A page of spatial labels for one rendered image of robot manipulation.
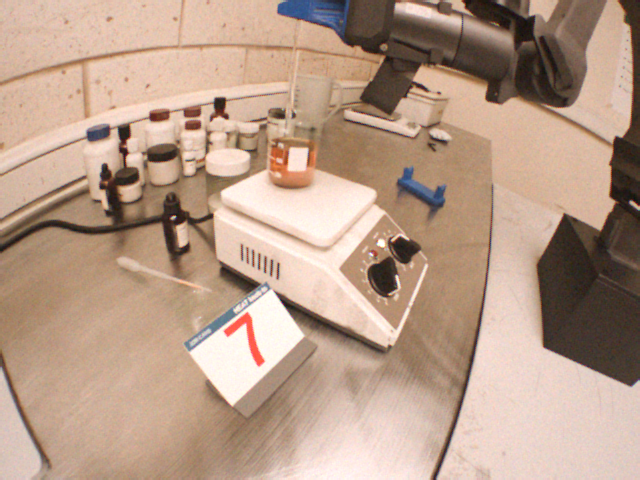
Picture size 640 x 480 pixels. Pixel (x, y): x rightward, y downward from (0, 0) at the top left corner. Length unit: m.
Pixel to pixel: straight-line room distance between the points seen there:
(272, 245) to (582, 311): 0.33
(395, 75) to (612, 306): 0.32
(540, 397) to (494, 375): 0.06
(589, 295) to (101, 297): 0.50
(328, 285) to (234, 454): 0.15
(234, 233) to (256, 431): 0.17
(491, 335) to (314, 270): 0.21
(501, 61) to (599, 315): 0.27
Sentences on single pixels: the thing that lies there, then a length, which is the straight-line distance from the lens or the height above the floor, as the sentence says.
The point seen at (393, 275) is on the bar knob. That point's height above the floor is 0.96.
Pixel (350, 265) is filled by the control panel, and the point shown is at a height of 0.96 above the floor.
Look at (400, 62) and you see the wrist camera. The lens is 0.26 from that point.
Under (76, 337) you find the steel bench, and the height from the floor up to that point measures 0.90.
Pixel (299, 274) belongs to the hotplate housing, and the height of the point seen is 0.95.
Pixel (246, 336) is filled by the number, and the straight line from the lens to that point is 0.24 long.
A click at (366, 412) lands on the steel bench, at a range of 0.25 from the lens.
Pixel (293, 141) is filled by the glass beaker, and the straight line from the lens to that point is 0.27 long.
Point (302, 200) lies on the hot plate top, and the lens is 0.28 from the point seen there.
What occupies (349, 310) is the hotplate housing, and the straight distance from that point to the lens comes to 0.25.
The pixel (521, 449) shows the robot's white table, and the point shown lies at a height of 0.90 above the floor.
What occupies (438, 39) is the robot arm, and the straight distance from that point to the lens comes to 0.26.
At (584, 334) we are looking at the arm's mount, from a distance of 0.39.
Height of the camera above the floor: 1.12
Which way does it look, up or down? 35 degrees down
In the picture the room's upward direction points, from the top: 9 degrees clockwise
